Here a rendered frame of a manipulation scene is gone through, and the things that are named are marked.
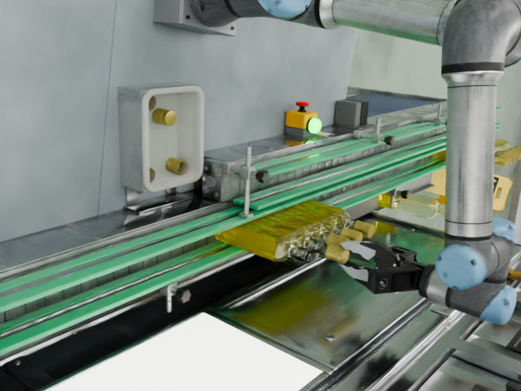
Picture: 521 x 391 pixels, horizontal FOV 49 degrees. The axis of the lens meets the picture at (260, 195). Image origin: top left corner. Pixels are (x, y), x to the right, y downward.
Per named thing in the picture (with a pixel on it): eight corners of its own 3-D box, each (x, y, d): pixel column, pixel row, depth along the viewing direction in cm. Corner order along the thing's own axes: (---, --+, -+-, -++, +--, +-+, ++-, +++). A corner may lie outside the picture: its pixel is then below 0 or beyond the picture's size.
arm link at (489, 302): (522, 280, 107) (513, 321, 109) (465, 263, 114) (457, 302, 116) (509, 290, 101) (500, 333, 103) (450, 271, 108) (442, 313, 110)
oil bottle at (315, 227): (245, 227, 146) (313, 251, 134) (246, 207, 145) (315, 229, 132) (259, 222, 151) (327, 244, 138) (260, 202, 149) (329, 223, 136)
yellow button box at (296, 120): (283, 133, 171) (302, 138, 167) (284, 108, 169) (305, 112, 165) (297, 131, 177) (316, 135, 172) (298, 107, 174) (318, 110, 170)
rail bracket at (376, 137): (350, 139, 178) (388, 146, 170) (353, 115, 176) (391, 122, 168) (357, 136, 181) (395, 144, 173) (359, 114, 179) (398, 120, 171)
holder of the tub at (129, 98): (122, 207, 130) (143, 216, 126) (117, 86, 122) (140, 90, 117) (177, 192, 143) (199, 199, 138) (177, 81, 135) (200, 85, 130)
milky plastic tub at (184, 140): (121, 186, 128) (146, 195, 123) (118, 85, 122) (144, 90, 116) (179, 172, 141) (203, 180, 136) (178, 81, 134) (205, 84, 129)
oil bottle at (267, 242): (214, 240, 138) (284, 266, 125) (214, 217, 136) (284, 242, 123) (229, 233, 142) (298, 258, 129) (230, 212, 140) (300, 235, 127)
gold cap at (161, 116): (152, 108, 128) (164, 111, 125) (163, 107, 131) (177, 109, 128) (152, 123, 129) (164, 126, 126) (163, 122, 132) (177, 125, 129)
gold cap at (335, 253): (323, 260, 126) (339, 266, 123) (325, 244, 125) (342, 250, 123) (332, 257, 129) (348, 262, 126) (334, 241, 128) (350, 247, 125)
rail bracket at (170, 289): (137, 302, 124) (179, 323, 115) (136, 273, 121) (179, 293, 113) (151, 295, 126) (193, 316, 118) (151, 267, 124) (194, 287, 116)
